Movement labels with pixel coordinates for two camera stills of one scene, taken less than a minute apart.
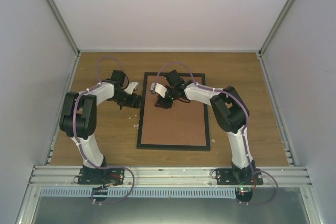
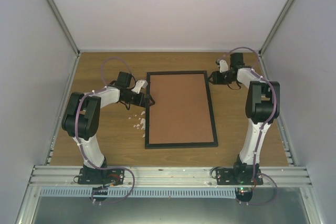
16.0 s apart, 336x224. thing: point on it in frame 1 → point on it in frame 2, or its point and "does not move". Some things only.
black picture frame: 180,147 → 178,145
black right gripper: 164,104 → 216,80
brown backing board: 184,124 does not move
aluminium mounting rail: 167,177 does not move
